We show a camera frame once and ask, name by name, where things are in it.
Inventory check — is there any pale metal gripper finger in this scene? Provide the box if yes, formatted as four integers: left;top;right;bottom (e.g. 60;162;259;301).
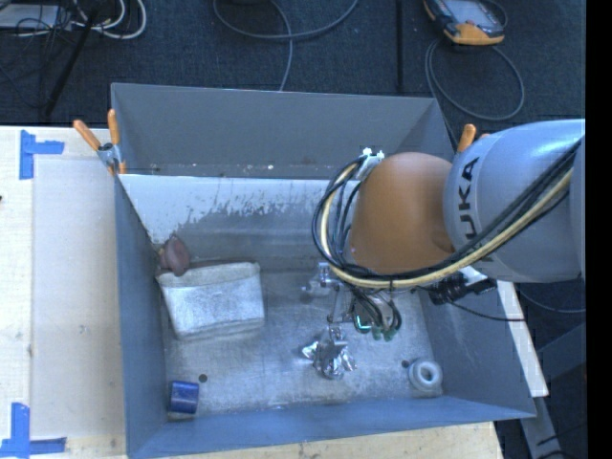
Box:
300;262;342;304
326;290;349;356

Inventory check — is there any crumpled silver foil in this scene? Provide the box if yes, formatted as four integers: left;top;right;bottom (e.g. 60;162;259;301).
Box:
300;336;359;381

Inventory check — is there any blue cup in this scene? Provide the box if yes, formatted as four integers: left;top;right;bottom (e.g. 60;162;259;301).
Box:
166;380;201;416

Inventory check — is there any grey metal bin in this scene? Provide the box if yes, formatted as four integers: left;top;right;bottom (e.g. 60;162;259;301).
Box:
110;81;538;459

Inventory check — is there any white folded cloth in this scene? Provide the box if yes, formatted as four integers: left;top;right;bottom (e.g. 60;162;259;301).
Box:
155;261;267;341

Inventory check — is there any red-brown toy food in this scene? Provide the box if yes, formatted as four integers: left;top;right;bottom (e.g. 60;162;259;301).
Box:
158;234;191;277

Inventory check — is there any white ring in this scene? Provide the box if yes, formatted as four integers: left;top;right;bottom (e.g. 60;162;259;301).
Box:
407;358;445;395

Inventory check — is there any black cylinder on white bracket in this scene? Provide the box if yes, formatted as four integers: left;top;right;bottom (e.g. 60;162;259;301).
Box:
426;269;499;306

